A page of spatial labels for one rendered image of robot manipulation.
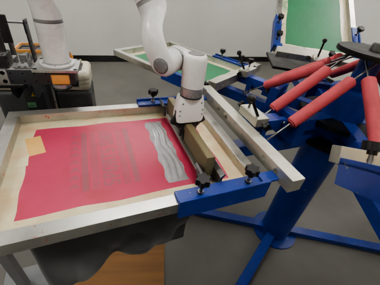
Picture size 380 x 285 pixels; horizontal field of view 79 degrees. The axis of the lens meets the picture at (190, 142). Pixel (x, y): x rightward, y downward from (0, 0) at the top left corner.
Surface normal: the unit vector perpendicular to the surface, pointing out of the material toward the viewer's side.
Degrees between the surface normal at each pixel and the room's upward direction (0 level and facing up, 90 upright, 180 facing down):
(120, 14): 90
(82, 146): 0
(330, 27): 32
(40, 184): 0
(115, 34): 90
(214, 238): 0
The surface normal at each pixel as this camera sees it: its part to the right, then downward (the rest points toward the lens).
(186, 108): 0.29, 0.59
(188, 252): 0.12, -0.80
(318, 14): 0.02, -0.37
